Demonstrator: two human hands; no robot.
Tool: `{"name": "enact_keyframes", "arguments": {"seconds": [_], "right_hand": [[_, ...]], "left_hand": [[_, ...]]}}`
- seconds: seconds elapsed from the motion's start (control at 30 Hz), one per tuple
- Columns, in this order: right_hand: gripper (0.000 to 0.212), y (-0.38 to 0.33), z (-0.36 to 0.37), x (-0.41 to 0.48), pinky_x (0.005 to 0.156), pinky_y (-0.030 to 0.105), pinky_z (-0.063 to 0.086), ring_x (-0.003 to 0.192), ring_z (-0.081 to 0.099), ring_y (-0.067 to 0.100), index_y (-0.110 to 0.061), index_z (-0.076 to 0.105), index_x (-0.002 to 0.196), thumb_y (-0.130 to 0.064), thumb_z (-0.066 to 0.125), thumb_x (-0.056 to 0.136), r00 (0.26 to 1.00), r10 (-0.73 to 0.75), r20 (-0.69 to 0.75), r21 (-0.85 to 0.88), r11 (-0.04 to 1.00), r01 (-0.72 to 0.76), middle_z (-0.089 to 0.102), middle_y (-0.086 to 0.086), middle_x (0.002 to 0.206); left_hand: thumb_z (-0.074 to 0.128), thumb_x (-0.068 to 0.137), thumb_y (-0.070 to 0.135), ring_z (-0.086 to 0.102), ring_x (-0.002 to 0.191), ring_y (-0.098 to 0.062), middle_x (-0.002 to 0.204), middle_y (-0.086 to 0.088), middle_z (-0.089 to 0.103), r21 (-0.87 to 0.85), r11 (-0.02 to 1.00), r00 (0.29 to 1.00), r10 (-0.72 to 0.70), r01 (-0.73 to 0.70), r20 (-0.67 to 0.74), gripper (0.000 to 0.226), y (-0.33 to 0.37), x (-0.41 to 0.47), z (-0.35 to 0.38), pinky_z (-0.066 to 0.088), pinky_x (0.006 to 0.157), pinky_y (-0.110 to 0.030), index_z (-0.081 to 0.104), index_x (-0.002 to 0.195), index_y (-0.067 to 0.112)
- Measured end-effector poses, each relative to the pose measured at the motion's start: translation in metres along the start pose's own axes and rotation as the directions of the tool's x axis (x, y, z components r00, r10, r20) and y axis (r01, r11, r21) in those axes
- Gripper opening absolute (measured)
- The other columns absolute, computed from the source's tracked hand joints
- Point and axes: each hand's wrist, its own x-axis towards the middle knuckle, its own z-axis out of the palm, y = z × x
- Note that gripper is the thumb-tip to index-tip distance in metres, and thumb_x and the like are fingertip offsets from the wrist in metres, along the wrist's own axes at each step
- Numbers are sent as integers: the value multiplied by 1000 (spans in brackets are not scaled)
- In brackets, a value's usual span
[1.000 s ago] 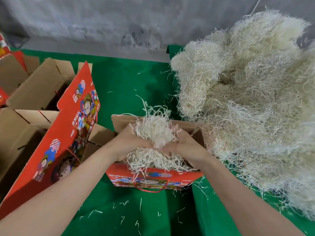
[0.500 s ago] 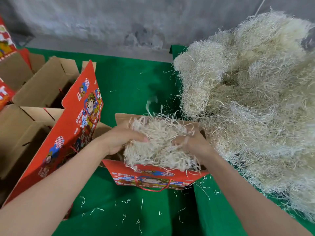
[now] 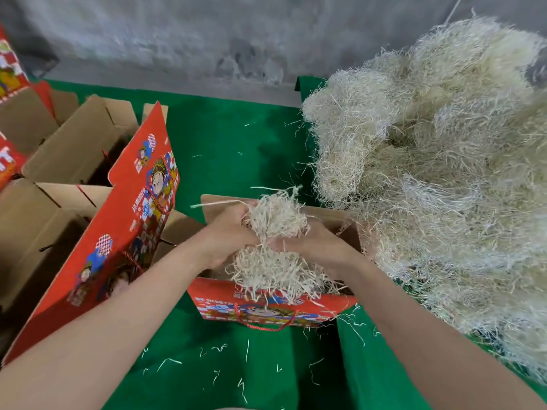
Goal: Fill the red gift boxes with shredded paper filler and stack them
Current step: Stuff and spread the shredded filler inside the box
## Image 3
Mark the small straw filler clump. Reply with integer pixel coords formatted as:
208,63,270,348
192,185,338,306

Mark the group of red boxes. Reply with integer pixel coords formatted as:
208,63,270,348
0,25,206,368

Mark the person's right forearm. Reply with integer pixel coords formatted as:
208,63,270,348
342,256,547,410

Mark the red cardboard box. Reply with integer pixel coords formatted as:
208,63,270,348
188,194,362,331

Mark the person's left hand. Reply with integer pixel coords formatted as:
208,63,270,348
192,200,262,272

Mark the person's left forearm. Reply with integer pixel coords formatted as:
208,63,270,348
0,243,215,410

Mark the person's right hand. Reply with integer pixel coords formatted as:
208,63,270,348
269,216,373,282

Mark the pile of wood wool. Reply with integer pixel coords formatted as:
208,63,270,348
301,14,547,385

